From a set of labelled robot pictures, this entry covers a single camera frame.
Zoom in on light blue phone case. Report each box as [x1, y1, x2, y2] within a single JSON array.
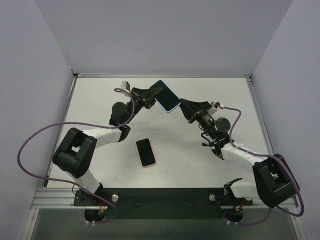
[[148, 79, 181, 113]]

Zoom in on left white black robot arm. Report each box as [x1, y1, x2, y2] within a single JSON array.
[[52, 87, 162, 206]]

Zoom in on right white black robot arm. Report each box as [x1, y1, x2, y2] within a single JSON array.
[[179, 98, 297, 208]]

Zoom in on pink phone case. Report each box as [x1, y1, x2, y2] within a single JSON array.
[[135, 138, 158, 169]]

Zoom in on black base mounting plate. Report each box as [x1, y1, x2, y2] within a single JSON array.
[[73, 187, 253, 221]]

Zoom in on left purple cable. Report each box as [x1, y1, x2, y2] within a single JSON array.
[[17, 87, 137, 225]]

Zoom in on purple cable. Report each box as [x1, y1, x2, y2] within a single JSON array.
[[17, 87, 137, 225], [219, 106, 305, 225]]

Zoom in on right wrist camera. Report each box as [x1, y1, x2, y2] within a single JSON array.
[[211, 101, 225, 110]]

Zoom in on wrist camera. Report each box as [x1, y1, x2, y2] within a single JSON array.
[[121, 81, 131, 91], [211, 101, 225, 110]]

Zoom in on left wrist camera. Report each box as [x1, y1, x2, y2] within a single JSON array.
[[121, 81, 131, 91]]

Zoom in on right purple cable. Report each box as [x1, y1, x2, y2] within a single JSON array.
[[219, 106, 305, 225]]

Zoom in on aluminium left frame rail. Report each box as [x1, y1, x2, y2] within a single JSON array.
[[46, 74, 78, 178]]

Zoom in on aluminium frame rail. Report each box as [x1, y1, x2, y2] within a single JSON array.
[[76, 73, 252, 79], [46, 74, 78, 178], [246, 78, 274, 155], [30, 188, 298, 210]]

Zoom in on aluminium back frame rail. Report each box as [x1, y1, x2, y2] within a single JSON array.
[[76, 73, 252, 79]]

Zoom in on aluminium right frame rail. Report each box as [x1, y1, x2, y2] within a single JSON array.
[[246, 78, 274, 155]]

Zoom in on aluminium front frame rail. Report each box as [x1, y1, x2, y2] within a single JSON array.
[[30, 188, 298, 210]]

